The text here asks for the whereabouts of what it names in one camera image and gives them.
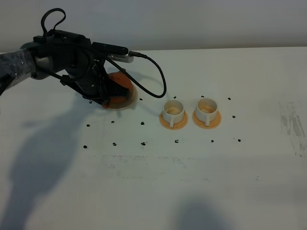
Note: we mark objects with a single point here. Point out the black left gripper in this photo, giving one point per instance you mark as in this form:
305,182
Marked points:
88,78

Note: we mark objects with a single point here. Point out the brown clay teapot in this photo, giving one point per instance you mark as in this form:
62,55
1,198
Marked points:
119,102

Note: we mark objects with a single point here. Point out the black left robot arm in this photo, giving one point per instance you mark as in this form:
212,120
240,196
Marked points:
71,58

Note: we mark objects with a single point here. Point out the cream teapot saucer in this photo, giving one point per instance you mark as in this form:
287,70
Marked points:
126,104

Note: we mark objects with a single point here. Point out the left white teacup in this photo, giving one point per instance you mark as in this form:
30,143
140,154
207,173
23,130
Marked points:
173,112

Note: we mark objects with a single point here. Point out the white teacup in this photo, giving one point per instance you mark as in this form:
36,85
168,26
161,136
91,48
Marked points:
173,112
206,110

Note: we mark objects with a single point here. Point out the left orange saucer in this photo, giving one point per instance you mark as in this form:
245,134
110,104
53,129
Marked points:
176,126

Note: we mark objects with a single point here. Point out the orange saucer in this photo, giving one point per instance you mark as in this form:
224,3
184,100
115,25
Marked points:
176,126
213,124

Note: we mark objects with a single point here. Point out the right white teacup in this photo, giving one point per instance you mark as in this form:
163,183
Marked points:
206,110

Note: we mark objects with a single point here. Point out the right orange saucer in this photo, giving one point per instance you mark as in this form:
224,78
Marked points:
213,124

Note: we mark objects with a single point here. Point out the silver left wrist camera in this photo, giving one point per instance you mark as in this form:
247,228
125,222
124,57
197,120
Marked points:
113,52

